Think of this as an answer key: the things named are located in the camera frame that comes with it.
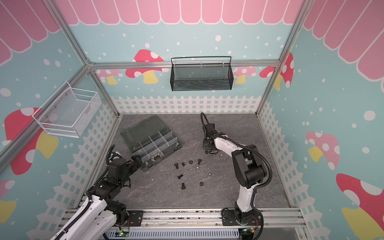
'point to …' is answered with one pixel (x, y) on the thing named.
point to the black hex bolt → (176, 165)
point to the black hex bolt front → (183, 187)
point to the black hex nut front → (201, 183)
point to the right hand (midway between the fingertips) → (208, 144)
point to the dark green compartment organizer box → (151, 141)
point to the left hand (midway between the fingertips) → (136, 163)
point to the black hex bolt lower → (180, 176)
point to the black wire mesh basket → (201, 73)
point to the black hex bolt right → (199, 161)
